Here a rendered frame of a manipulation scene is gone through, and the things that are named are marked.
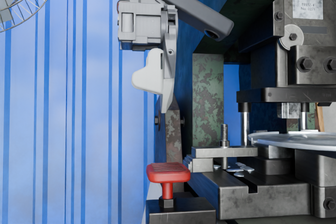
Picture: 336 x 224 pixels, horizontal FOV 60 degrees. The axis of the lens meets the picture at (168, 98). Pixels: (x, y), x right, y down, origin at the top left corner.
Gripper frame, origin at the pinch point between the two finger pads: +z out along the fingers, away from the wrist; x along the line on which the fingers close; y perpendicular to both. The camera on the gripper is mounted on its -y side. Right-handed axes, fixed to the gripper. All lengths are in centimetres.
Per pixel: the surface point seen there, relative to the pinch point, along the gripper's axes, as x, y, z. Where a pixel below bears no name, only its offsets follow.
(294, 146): -2.1, -21.2, 6.8
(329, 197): -5.6, -29.9, 16.6
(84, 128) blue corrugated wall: -133, 32, 13
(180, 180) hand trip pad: 3.5, -1.2, 10.3
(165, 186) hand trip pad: 0.7, 0.5, 11.9
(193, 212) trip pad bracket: 2.9, -3.1, 14.9
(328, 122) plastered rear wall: -141, -130, 11
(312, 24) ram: -15.2, -33.7, -17.6
